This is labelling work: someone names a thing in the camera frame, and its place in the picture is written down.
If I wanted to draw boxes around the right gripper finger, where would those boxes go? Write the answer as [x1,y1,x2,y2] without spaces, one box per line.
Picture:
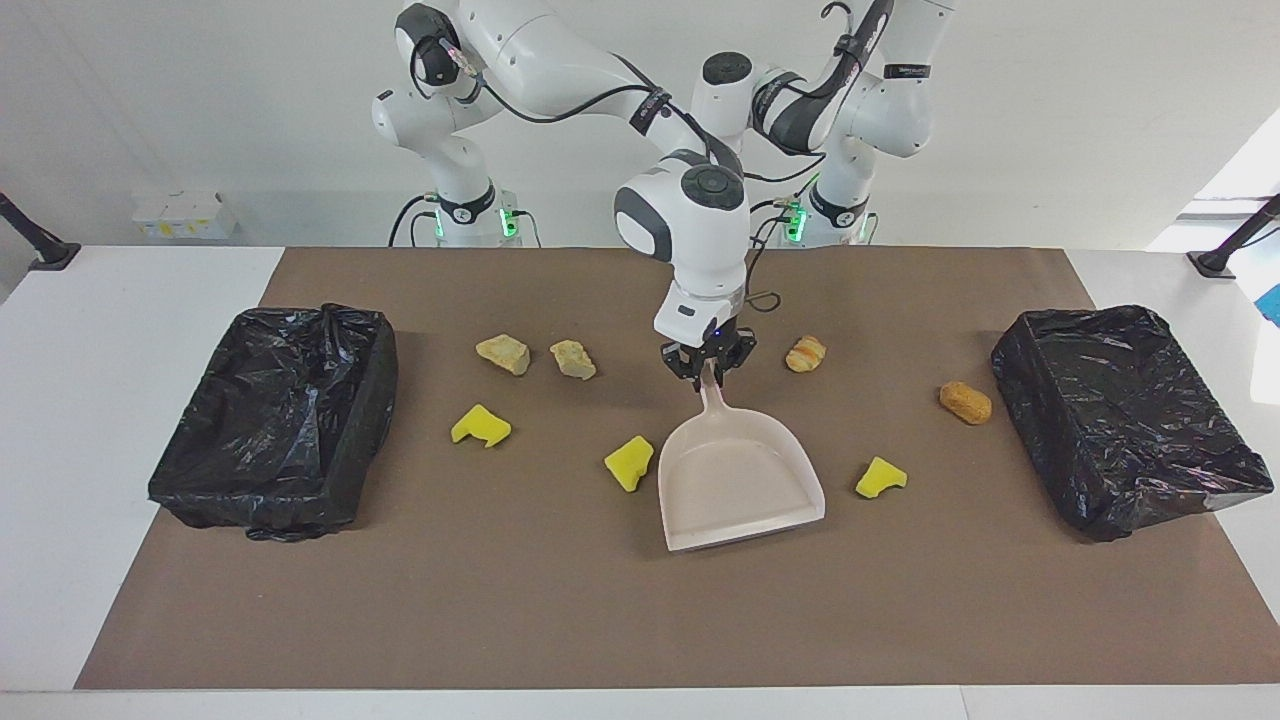
[662,345,707,393]
[714,335,758,387]

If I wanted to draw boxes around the yellow sponge piece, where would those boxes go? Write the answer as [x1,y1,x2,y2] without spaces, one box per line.
[855,456,909,500]
[604,435,655,494]
[450,403,513,449]

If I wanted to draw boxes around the pale fried dumpling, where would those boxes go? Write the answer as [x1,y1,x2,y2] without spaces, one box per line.
[549,340,598,382]
[475,334,532,377]

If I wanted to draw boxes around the beige plastic dustpan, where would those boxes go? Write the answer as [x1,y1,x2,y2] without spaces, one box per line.
[657,362,827,553]

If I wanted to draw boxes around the brown fried croquette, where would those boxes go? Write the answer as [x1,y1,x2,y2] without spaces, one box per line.
[938,381,994,426]

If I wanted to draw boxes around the black bag lined bin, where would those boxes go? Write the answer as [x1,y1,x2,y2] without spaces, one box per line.
[991,305,1276,543]
[147,304,400,543]

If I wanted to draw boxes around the brown paper table mat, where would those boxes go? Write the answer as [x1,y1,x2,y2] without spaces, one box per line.
[75,247,1280,691]

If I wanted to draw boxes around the black left base cable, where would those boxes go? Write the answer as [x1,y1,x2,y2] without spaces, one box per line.
[750,198,803,249]

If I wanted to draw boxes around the black base cable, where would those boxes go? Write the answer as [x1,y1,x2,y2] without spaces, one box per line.
[389,193,441,248]
[750,198,803,249]

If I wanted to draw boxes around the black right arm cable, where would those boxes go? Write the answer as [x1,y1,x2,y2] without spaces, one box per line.
[437,30,826,314]

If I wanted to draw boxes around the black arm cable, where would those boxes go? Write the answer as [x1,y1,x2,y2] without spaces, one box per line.
[437,30,826,314]
[740,0,896,186]

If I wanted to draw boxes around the black right base cable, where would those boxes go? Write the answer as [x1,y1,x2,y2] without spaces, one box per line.
[389,193,441,248]

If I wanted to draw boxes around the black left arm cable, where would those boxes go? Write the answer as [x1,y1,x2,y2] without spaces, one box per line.
[740,0,896,186]

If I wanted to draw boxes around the black camera stand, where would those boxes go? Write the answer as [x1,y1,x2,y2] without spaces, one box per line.
[0,192,82,272]
[1187,193,1280,280]

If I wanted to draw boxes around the white wall outlet box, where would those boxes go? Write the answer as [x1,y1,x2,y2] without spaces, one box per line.
[132,191,239,241]

